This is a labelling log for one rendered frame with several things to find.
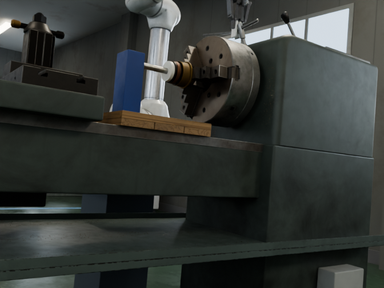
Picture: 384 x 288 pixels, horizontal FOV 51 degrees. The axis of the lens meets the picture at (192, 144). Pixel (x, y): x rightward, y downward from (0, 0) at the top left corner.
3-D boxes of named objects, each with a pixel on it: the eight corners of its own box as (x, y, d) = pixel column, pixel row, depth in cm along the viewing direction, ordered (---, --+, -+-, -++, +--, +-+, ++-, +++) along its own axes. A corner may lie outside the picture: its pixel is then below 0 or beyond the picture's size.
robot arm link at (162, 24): (126, 139, 209) (153, 143, 227) (150, 140, 200) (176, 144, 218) (140, -8, 212) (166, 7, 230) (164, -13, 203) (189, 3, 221)
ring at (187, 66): (185, 66, 146) (163, 60, 141) (200, 61, 138) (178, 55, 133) (183, 91, 145) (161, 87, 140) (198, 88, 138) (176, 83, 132)
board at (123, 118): (152, 137, 154) (153, 126, 154) (210, 136, 124) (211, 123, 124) (74, 128, 136) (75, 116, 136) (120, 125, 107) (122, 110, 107)
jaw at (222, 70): (216, 72, 144) (238, 66, 134) (215, 86, 144) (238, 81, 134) (191, 66, 138) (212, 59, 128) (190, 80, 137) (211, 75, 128)
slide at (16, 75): (47, 107, 136) (49, 94, 136) (97, 97, 101) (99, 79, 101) (-12, 99, 126) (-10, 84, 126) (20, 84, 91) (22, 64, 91)
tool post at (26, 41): (46, 72, 124) (49, 40, 125) (53, 68, 118) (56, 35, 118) (20, 67, 120) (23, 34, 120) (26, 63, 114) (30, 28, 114)
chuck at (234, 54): (191, 118, 165) (207, 40, 161) (240, 134, 139) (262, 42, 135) (172, 115, 160) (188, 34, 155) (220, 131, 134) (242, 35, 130)
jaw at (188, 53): (204, 79, 150) (196, 55, 155) (212, 70, 146) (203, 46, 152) (179, 73, 143) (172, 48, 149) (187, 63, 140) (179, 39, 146)
